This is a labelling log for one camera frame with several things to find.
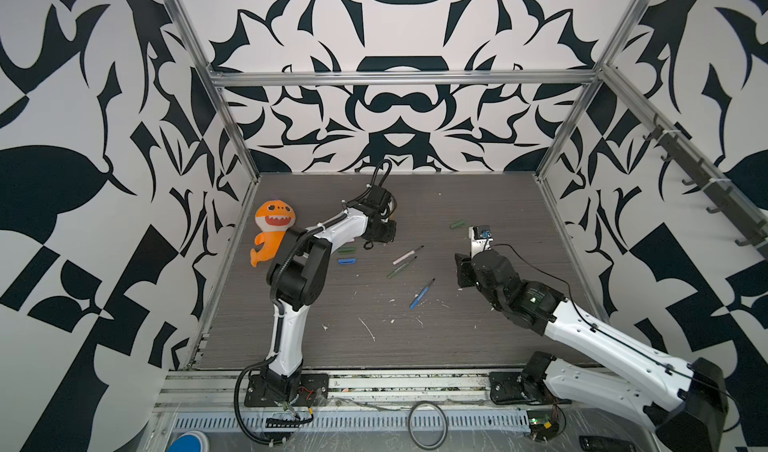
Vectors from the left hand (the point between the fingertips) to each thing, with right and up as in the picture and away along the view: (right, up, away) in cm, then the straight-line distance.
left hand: (391, 229), depth 98 cm
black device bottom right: (+46, -46, -30) cm, 72 cm away
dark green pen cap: (-16, -7, +2) cm, 17 cm away
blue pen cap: (-14, -10, -1) cm, 18 cm away
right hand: (+18, -5, -20) cm, 27 cm away
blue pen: (+8, -19, -8) cm, 22 cm away
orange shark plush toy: (-38, +3, -1) cm, 38 cm away
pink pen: (+5, -8, -1) cm, 10 cm away
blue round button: (-45, -44, -31) cm, 70 cm away
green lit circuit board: (+35, -44, -27) cm, 62 cm away
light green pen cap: (+24, +1, +8) cm, 25 cm away
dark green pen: (+3, -12, -3) cm, 13 cm away
